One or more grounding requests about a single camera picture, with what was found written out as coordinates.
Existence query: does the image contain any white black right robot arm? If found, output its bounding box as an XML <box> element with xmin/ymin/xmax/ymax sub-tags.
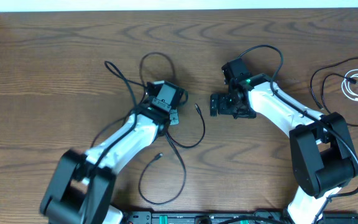
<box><xmin>210</xmin><ymin>58</ymin><xmax>358</xmax><ymax>223</ymax></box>

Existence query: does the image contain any black USB cable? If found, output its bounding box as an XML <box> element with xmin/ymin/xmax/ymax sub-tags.
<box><xmin>310</xmin><ymin>56</ymin><xmax>358</xmax><ymax>128</ymax></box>

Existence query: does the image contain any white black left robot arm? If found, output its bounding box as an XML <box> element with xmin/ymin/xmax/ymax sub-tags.
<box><xmin>40</xmin><ymin>81</ymin><xmax>185</xmax><ymax>224</ymax></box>

